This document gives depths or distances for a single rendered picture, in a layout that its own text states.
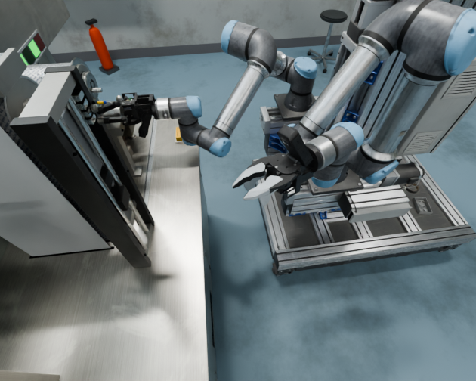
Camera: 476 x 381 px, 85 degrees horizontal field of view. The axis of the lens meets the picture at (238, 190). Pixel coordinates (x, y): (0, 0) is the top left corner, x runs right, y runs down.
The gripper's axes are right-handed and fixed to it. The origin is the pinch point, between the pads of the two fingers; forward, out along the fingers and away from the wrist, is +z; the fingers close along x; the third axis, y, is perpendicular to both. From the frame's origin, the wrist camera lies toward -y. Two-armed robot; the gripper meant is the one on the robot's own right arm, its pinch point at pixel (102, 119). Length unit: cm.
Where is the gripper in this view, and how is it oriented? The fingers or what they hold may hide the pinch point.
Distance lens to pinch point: 106.9
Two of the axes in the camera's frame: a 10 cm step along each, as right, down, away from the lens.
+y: 0.0, -6.0, -8.0
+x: 1.2, 7.9, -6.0
